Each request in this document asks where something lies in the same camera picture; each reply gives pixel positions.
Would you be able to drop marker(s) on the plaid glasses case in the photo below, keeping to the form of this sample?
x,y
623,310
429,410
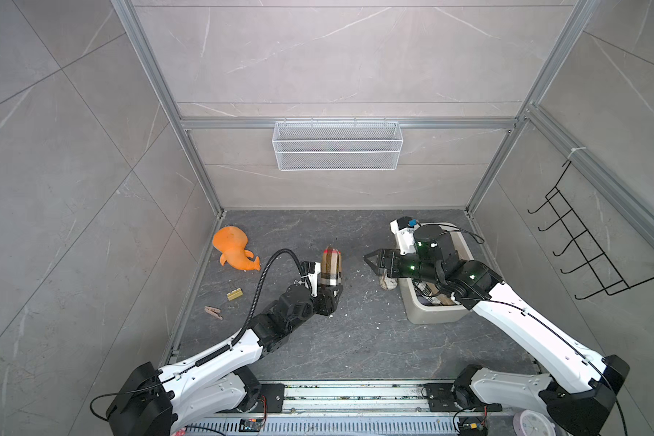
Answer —
x,y
331,267

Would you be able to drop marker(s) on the beige plastic storage bin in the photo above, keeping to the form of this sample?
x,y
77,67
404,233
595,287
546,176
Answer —
x,y
417,313

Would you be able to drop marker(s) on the white round clock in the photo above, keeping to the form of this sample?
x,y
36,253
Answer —
x,y
530,423

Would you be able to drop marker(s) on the map print glasses case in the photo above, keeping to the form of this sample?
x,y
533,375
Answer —
x,y
388,283

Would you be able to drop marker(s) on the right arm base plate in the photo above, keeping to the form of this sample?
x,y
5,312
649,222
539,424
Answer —
x,y
449,397

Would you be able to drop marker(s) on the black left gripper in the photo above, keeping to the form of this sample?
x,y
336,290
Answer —
x,y
325,302

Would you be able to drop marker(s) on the black wire hook rack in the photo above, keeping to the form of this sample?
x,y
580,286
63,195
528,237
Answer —
x,y
582,241

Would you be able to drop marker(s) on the wooden clothespin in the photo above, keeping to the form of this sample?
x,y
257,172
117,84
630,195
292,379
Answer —
x,y
214,312

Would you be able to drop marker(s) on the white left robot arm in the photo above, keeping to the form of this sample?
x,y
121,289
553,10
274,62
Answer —
x,y
170,400

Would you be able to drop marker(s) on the orange plush toy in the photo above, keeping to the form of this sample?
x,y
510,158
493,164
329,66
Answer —
x,y
231,242

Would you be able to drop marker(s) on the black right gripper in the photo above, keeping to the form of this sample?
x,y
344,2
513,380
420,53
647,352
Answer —
x,y
391,256

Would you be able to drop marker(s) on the small yellow clip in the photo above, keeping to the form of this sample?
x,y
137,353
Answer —
x,y
235,294

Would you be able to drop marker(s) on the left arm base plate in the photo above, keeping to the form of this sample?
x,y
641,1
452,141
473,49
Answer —
x,y
274,394

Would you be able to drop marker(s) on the white wire mesh basket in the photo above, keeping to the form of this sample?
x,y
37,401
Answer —
x,y
337,146

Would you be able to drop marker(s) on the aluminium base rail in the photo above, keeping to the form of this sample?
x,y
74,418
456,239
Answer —
x,y
356,408

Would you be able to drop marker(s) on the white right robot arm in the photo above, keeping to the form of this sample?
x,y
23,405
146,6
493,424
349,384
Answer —
x,y
579,387

